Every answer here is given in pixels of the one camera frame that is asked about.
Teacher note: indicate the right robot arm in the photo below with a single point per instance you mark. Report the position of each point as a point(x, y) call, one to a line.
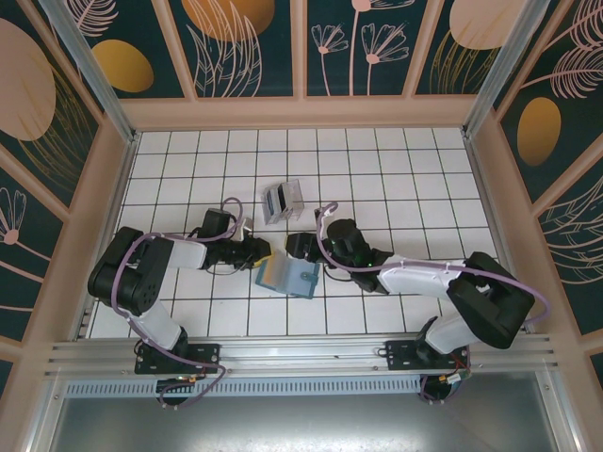
point(414, 280)

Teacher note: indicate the blue and yellow credit card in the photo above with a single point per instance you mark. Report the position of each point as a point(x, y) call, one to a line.
point(271, 275)

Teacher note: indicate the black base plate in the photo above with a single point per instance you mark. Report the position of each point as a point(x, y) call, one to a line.
point(207, 358)
point(400, 355)

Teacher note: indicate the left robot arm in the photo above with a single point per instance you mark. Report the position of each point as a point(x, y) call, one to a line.
point(184, 254)

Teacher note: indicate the grey metal sheet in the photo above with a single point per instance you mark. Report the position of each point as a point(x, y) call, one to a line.
point(301, 424)

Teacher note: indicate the aluminium mounting rail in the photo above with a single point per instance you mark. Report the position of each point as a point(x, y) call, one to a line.
point(301, 350)

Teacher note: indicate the blue leather card holder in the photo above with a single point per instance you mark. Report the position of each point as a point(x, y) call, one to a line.
point(301, 282)

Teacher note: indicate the aluminium frame post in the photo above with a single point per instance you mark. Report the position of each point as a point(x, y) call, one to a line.
point(94, 70)
point(499, 70)

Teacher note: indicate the dark credit card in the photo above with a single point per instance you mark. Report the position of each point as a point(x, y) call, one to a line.
point(283, 198)

